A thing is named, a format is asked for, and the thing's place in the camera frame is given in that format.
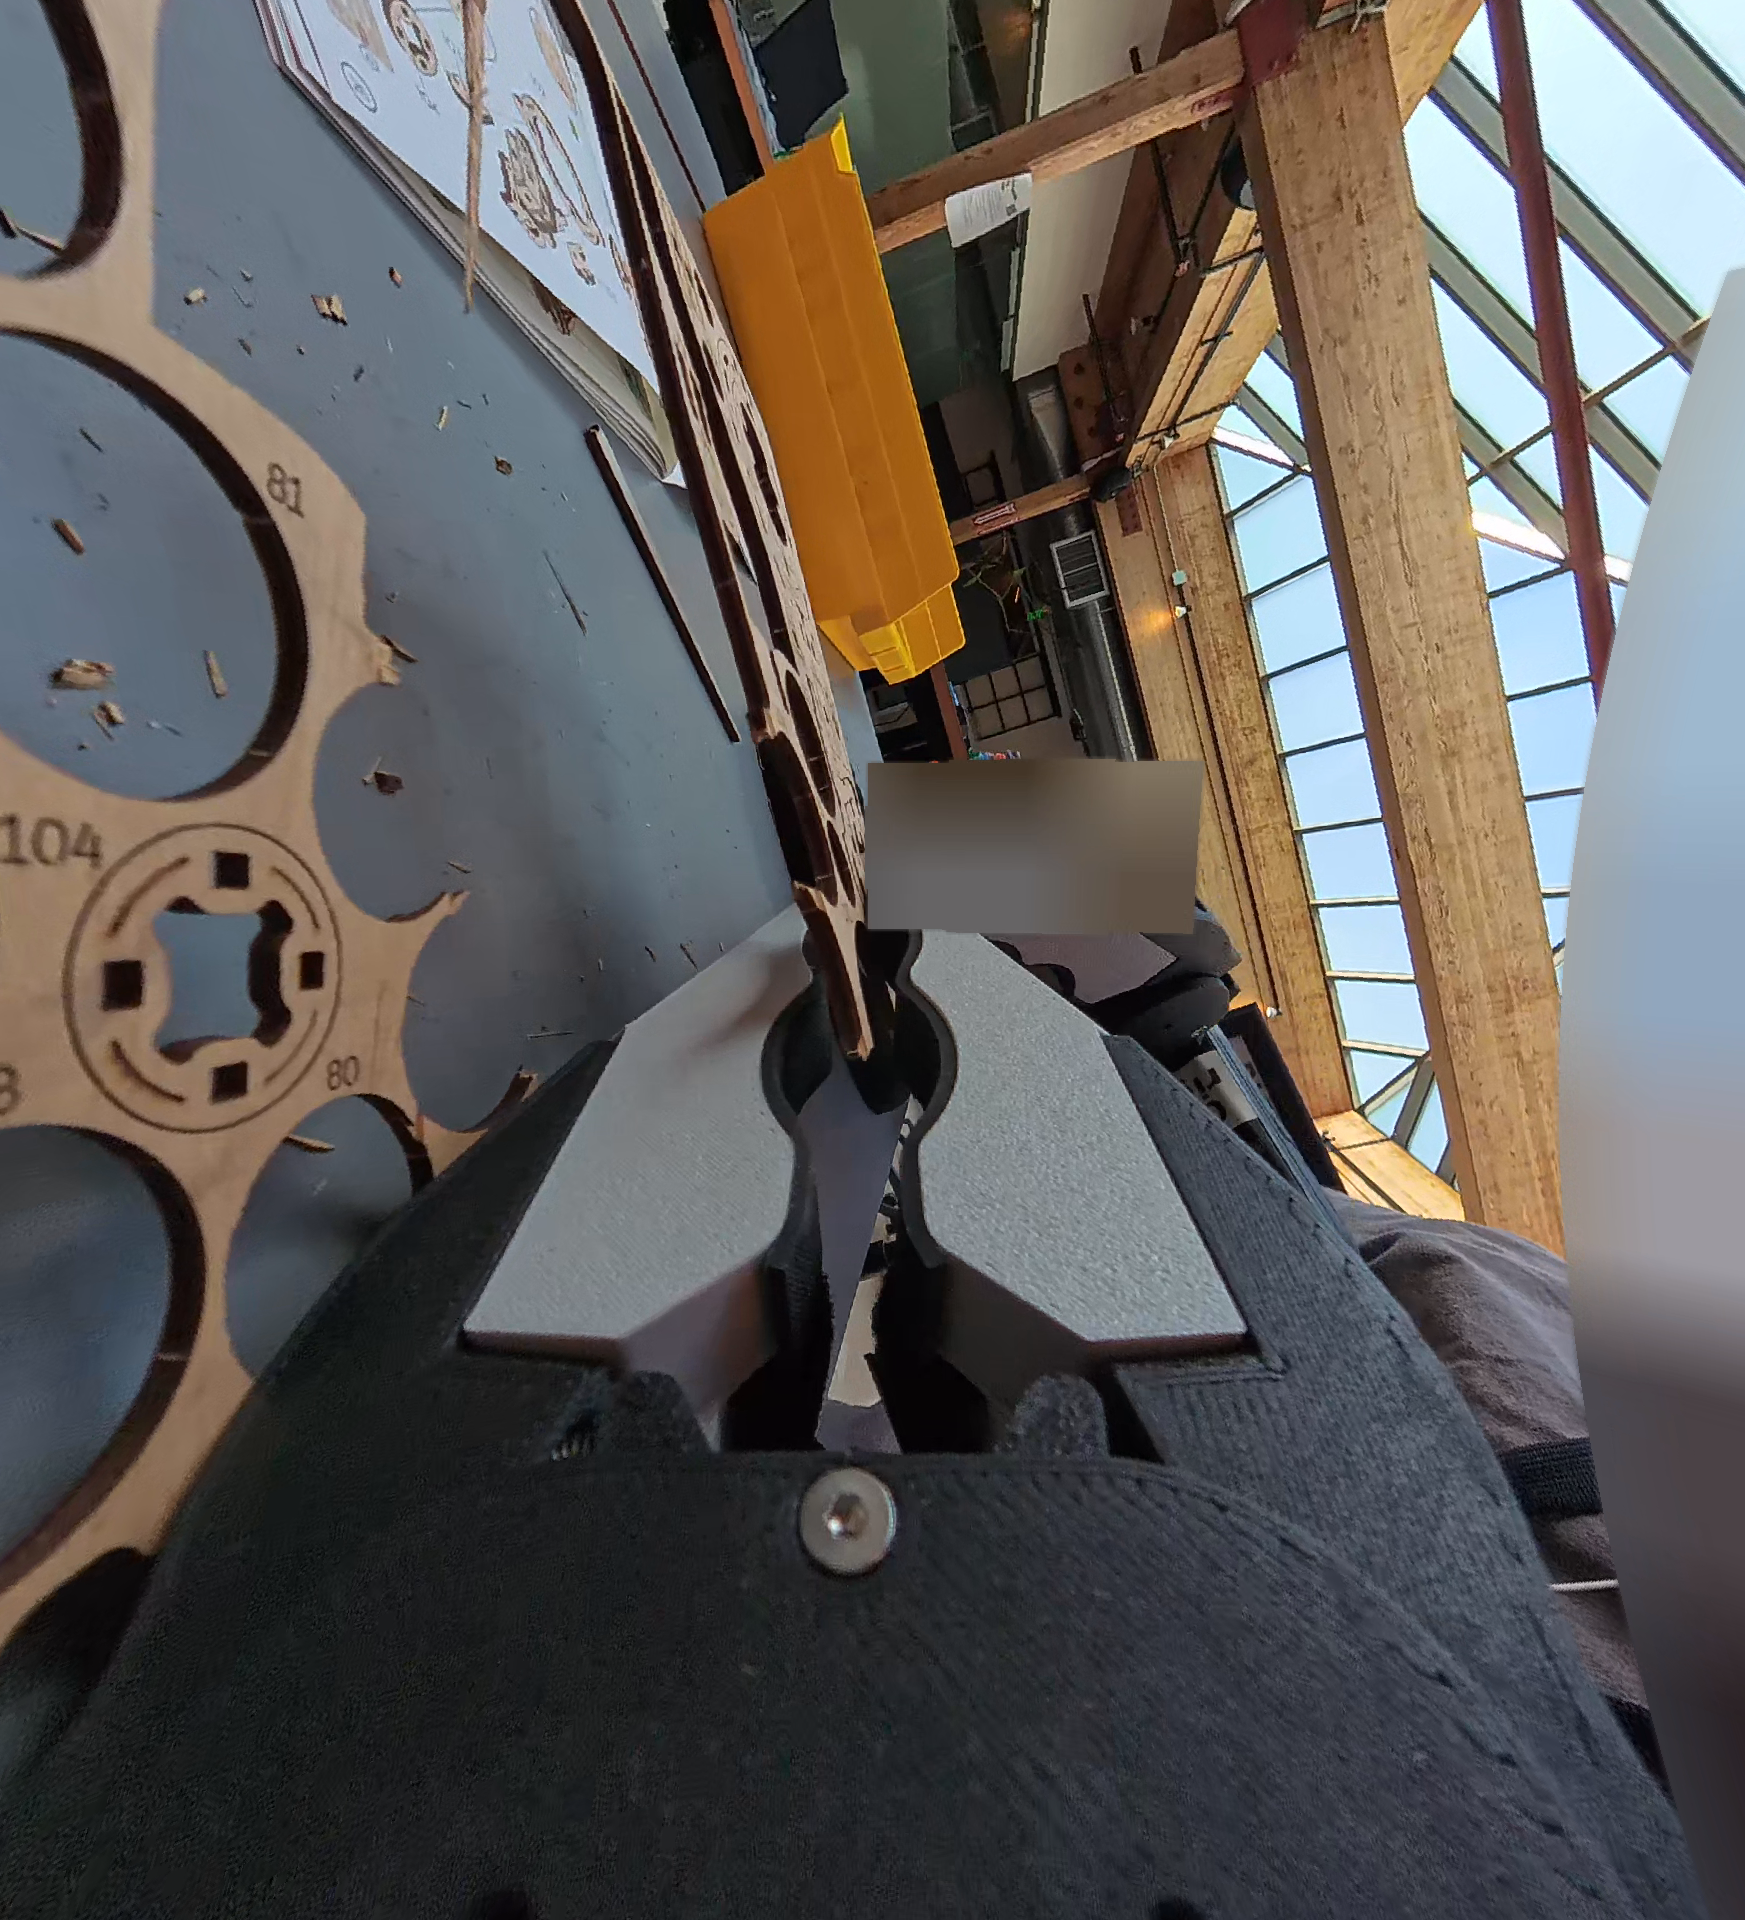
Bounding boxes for yellow plastic bin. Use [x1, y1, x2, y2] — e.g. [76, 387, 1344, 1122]
[704, 118, 965, 683]

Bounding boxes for black lanyard strap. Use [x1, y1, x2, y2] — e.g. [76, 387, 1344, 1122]
[1509, 1440, 1623, 1595]

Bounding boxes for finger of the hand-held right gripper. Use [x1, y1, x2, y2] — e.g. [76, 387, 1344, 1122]
[1065, 938, 1183, 1004]

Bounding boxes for thin wooden stick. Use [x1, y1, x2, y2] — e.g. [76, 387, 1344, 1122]
[580, 425, 742, 745]

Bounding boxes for laser-cut wooden parts sheet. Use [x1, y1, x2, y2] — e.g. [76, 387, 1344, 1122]
[558, 0, 882, 1062]

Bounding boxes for open instruction booklet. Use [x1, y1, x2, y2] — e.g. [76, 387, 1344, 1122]
[258, 0, 683, 484]

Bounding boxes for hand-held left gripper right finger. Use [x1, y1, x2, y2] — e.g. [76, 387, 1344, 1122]
[904, 927, 1255, 1444]

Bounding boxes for large wooden sheet round holes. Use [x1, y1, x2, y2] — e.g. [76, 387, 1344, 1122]
[0, 0, 542, 1771]

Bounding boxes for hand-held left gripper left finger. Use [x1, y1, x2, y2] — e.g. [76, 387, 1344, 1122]
[468, 902, 816, 1444]

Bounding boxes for black framed marker sign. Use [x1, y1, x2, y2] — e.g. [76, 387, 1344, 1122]
[1177, 1009, 1337, 1202]

